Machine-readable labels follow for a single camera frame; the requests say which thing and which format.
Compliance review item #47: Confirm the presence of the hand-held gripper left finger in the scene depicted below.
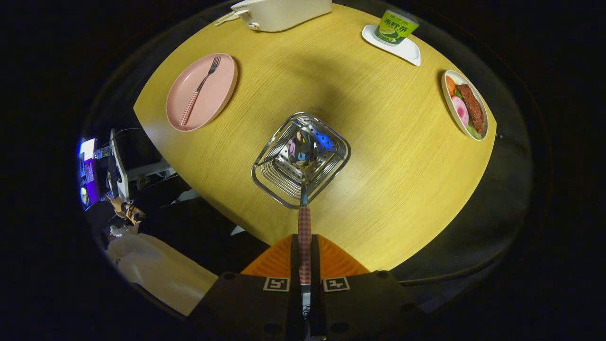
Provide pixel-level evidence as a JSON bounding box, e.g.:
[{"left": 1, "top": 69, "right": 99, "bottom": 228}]
[{"left": 189, "top": 234, "right": 303, "bottom": 341}]

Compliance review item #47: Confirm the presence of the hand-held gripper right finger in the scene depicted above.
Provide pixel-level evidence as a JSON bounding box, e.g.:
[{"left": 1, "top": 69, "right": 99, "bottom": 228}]
[{"left": 310, "top": 234, "right": 427, "bottom": 341}]

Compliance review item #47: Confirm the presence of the spoon with red checked handle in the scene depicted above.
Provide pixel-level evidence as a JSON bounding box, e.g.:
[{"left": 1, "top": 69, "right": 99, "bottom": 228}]
[{"left": 287, "top": 130, "right": 319, "bottom": 294}]

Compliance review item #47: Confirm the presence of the fork with red checked handle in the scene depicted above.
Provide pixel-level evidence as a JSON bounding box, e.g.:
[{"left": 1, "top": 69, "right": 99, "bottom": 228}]
[{"left": 179, "top": 56, "right": 222, "bottom": 126}]

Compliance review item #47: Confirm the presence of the white crumpled cloth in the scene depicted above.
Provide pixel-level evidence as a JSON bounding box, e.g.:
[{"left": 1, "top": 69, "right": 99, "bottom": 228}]
[{"left": 105, "top": 227, "right": 218, "bottom": 315}]

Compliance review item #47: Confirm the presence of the pink round plate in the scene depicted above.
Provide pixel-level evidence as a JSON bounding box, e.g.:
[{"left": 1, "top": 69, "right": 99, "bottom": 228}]
[{"left": 166, "top": 53, "right": 238, "bottom": 132}]

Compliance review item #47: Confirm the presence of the white laptop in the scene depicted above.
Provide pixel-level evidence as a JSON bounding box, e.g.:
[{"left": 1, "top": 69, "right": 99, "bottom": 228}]
[{"left": 108, "top": 128, "right": 176, "bottom": 202}]

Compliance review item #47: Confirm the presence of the cream plate of food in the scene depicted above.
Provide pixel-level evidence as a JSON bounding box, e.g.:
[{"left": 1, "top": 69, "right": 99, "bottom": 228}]
[{"left": 441, "top": 70, "right": 489, "bottom": 141}]

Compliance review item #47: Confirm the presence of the pink round food slice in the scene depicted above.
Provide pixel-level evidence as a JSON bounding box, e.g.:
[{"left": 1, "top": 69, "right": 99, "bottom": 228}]
[{"left": 451, "top": 96, "right": 469, "bottom": 126}]

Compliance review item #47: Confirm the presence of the brown meat piece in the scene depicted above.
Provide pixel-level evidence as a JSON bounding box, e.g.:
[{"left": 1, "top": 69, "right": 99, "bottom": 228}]
[{"left": 457, "top": 84, "right": 485, "bottom": 134}]

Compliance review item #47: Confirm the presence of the computer monitor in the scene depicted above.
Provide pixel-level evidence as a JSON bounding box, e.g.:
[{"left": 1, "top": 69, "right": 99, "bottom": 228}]
[{"left": 78, "top": 137, "right": 101, "bottom": 209}]

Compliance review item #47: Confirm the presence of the white square coaster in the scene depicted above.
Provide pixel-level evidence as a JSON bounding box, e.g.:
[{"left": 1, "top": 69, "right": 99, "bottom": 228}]
[{"left": 362, "top": 25, "right": 421, "bottom": 66}]

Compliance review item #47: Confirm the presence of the green label drink bottle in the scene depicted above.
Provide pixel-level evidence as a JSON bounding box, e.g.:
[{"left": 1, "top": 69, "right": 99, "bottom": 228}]
[{"left": 374, "top": 9, "right": 420, "bottom": 45}]

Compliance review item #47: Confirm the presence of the white toaster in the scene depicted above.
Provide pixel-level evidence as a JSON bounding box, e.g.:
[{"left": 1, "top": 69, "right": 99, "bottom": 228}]
[{"left": 231, "top": 0, "right": 333, "bottom": 33}]

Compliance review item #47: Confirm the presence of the metal wire basket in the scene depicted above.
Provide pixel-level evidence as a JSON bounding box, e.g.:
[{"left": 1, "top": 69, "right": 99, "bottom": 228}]
[{"left": 251, "top": 112, "right": 351, "bottom": 209}]

